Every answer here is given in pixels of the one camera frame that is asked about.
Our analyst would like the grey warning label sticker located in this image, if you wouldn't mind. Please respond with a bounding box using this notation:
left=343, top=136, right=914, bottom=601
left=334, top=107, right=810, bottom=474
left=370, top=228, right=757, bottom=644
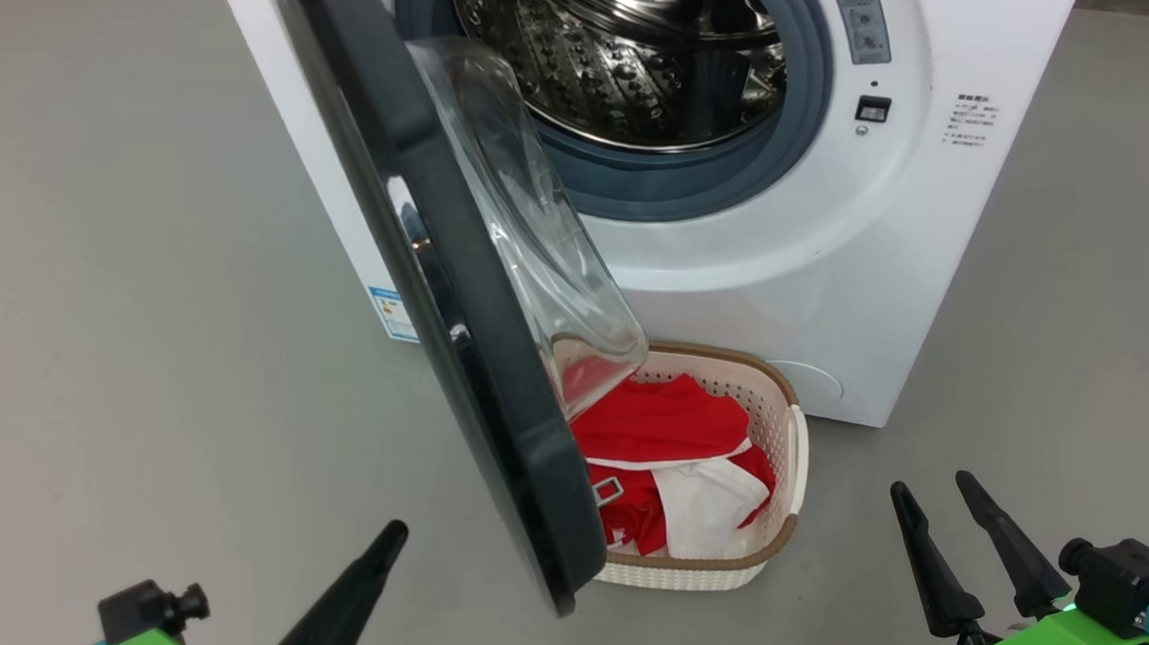
left=825, top=0, right=893, bottom=69

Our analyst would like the red and white garment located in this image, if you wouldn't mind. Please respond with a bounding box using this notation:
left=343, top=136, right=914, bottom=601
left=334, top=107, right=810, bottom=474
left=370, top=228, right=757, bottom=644
left=569, top=367, right=783, bottom=568

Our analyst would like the cream perforated laundry basket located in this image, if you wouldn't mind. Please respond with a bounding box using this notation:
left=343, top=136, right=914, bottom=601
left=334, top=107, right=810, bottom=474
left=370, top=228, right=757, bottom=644
left=567, top=333, right=819, bottom=600

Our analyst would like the round white filter cover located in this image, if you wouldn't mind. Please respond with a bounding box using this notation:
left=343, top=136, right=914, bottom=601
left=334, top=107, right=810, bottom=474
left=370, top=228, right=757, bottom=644
left=767, top=355, right=846, bottom=410

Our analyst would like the dark grey glass washer door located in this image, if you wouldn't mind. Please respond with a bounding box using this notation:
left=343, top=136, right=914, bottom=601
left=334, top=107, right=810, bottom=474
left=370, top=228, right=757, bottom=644
left=276, top=0, right=666, bottom=635

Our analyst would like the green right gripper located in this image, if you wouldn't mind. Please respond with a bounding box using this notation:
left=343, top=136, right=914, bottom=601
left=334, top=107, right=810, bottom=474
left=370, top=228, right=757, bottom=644
left=890, top=459, right=1149, bottom=645

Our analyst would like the white front-load washing machine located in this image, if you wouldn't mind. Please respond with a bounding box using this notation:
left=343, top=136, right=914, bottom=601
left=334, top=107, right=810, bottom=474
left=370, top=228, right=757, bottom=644
left=221, top=0, right=1136, bottom=469

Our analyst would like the blue white energy label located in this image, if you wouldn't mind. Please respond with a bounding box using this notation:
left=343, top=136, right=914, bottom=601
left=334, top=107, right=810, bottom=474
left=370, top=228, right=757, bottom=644
left=367, top=283, right=421, bottom=346

